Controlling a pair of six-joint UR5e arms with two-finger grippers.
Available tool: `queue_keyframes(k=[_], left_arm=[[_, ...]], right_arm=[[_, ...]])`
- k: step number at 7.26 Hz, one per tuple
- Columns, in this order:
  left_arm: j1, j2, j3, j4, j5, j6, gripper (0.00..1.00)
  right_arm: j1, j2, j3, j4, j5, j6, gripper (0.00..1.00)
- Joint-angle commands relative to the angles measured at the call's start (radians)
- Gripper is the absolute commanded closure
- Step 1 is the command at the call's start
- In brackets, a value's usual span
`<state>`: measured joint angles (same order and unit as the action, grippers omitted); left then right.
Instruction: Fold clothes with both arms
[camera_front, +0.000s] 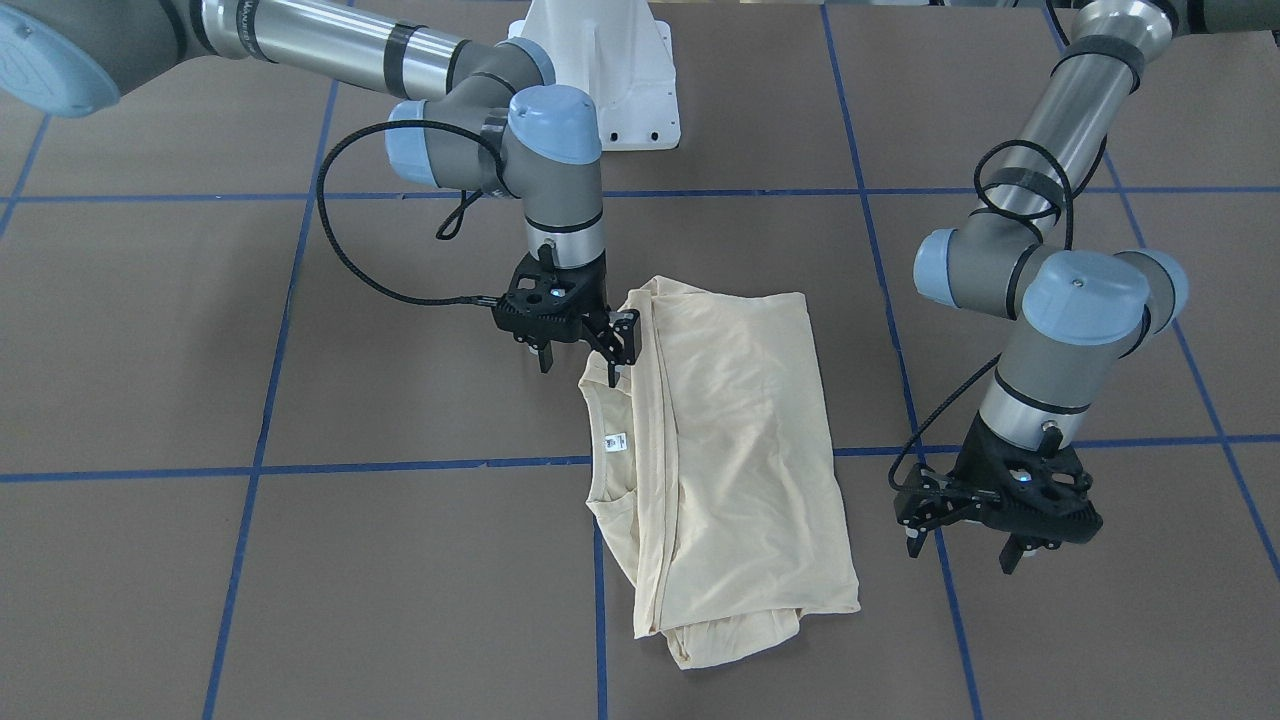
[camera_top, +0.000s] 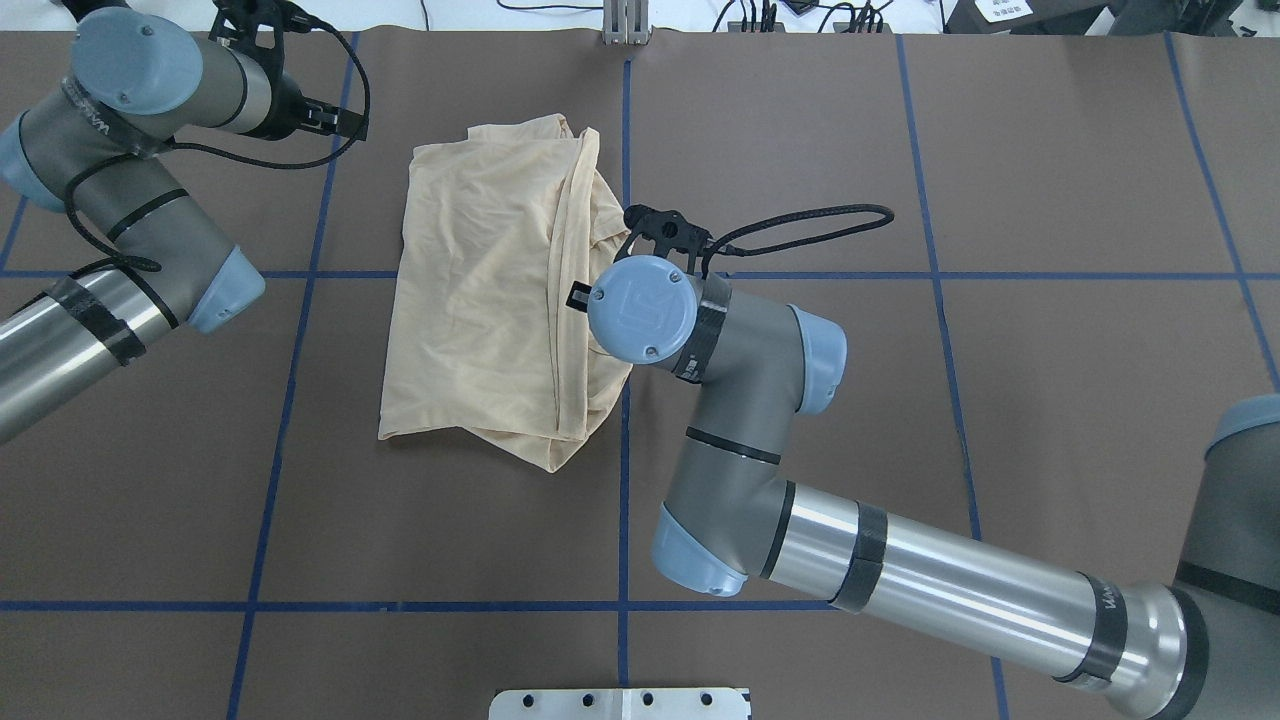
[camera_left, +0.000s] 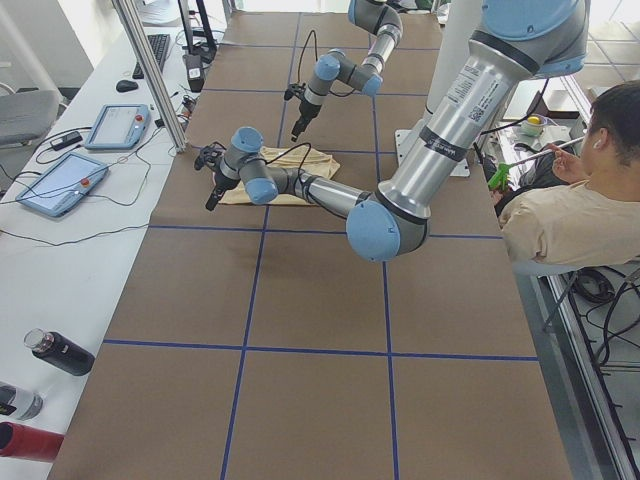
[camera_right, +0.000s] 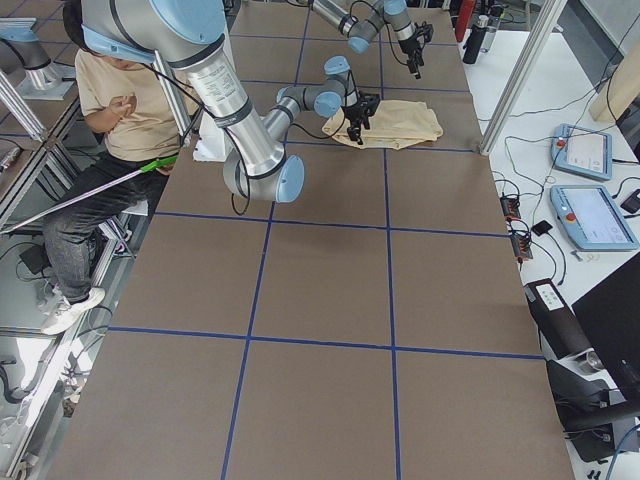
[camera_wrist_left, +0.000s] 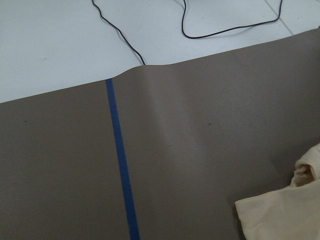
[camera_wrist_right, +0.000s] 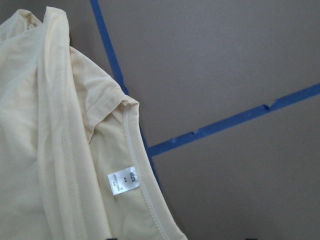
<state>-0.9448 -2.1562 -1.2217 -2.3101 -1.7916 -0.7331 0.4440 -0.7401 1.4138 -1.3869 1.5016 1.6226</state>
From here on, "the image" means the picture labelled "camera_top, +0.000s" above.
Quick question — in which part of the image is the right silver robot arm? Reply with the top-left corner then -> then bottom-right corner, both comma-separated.
564,255 -> 1277,719

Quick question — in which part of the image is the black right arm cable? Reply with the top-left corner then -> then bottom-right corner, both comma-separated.
700,202 -> 895,277

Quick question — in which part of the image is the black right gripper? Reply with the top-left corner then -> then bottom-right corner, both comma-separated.
568,282 -> 595,313

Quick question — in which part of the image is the aluminium frame post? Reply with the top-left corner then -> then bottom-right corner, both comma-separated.
602,0 -> 652,46

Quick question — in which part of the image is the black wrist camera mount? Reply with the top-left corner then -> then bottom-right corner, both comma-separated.
614,204 -> 714,274
207,1 -> 312,76

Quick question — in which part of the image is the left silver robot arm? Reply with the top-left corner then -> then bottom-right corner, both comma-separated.
1,1 -> 371,441

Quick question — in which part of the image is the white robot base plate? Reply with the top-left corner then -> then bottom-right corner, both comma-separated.
488,687 -> 754,719

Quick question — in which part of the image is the beige long-sleeve printed shirt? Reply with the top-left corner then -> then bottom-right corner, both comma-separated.
378,114 -> 631,473

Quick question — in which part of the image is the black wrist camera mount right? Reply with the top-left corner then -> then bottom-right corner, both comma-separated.
614,204 -> 714,274

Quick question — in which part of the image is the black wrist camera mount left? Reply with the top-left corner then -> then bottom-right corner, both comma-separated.
207,1 -> 312,76

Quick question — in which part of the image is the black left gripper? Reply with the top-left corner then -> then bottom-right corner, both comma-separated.
262,76 -> 367,141

